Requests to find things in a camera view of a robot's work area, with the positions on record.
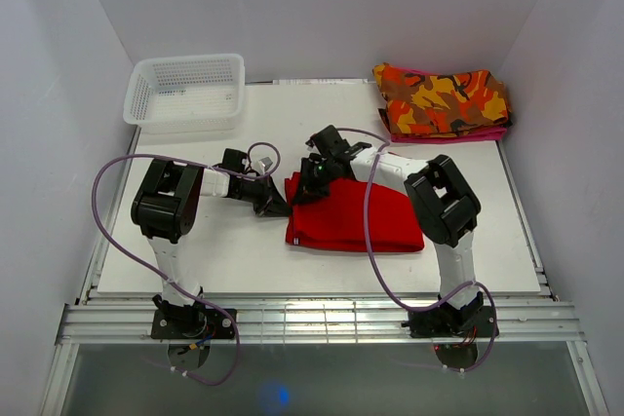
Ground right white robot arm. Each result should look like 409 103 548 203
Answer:
292 125 484 338

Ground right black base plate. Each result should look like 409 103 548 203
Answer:
401 306 499 338

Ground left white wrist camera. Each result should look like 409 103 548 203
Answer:
253 157 273 175

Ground aluminium frame rail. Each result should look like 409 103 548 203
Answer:
58 298 585 345

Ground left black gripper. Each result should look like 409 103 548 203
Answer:
235 172 293 217

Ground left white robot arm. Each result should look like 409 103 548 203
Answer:
131 148 292 340

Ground white perforated plastic basket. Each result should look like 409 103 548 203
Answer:
123 54 245 134

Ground red trousers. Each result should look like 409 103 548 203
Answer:
286 179 425 253

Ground orange camouflage folded trousers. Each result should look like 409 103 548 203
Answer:
372 61 513 137

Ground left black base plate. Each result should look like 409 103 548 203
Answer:
149 309 237 340

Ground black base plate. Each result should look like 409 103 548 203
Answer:
149 309 237 340
401 306 499 338

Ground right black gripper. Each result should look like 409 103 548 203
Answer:
291 158 336 208

